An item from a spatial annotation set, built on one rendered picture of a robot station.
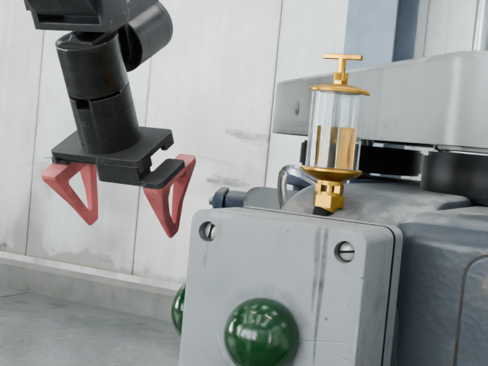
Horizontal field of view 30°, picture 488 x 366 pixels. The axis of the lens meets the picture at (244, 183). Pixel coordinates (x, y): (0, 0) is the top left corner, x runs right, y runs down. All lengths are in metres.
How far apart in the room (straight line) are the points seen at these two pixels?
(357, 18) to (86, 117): 4.70
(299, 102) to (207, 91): 5.58
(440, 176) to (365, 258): 0.17
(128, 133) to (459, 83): 0.42
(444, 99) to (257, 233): 0.19
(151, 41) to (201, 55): 5.56
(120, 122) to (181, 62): 5.67
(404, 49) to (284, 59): 0.84
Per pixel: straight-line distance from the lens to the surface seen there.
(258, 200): 0.84
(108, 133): 0.84
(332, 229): 0.34
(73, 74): 0.82
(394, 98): 0.58
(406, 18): 5.82
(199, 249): 0.36
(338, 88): 0.42
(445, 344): 0.39
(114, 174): 0.85
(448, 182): 0.50
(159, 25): 0.88
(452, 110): 0.50
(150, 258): 6.62
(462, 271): 0.38
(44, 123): 7.18
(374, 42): 5.43
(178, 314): 0.38
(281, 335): 0.34
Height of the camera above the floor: 1.36
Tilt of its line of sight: 3 degrees down
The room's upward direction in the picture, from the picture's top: 5 degrees clockwise
